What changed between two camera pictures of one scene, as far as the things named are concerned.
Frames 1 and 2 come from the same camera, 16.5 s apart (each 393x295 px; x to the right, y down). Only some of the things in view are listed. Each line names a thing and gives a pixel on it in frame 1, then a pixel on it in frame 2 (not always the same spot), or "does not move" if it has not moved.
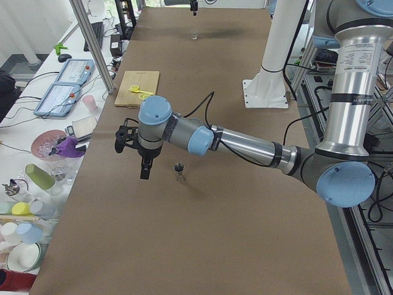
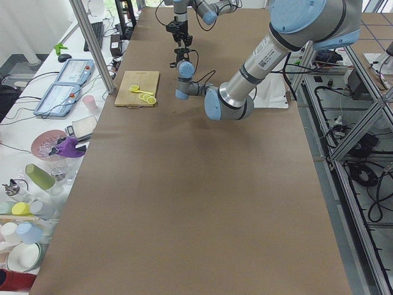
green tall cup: x=43 y=178 does not move
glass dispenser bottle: x=19 y=189 does not move
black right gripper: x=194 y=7 → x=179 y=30
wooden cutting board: x=148 y=81 does not move
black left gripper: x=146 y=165 → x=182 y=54
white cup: x=9 y=232 does not move
